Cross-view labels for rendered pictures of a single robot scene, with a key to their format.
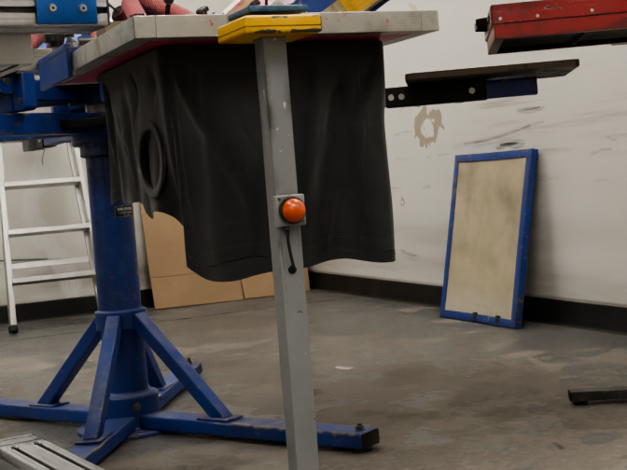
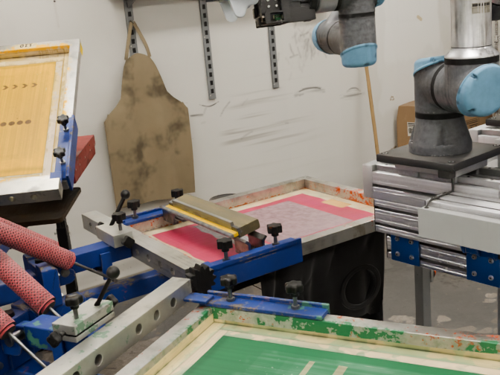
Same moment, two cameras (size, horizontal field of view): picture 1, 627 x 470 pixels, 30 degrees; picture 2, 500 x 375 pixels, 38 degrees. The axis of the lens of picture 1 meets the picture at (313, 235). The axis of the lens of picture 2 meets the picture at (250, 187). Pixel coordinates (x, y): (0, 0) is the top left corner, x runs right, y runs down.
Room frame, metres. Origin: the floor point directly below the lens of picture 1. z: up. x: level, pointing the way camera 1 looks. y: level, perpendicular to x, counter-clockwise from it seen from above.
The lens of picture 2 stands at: (2.83, 2.31, 1.67)
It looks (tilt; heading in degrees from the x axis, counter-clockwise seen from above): 15 degrees down; 261
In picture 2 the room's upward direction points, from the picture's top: 5 degrees counter-clockwise
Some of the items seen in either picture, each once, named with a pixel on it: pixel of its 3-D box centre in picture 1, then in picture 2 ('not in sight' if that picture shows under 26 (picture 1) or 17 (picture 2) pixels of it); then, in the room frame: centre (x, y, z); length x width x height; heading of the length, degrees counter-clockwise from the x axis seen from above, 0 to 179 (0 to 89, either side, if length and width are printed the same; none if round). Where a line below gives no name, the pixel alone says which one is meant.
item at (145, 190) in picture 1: (150, 144); (319, 286); (2.32, 0.31, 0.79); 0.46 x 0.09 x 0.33; 23
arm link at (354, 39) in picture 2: not in sight; (354, 39); (2.34, 0.82, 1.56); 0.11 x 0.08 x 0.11; 96
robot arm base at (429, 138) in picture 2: not in sight; (440, 129); (2.08, 0.68, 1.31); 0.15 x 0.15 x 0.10
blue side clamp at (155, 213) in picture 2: not in sight; (158, 219); (2.77, 0.00, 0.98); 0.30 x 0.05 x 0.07; 23
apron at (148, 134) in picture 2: not in sight; (146, 112); (2.72, -1.85, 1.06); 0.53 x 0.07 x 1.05; 23
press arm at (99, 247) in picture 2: not in sight; (97, 254); (2.96, 0.38, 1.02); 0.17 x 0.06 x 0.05; 23
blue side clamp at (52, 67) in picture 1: (63, 67); (252, 262); (2.55, 0.51, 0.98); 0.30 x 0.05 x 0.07; 23
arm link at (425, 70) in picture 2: not in sight; (440, 82); (2.08, 0.68, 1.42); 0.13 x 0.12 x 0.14; 96
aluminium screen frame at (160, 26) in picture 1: (221, 51); (265, 221); (2.44, 0.16, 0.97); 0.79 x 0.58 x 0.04; 23
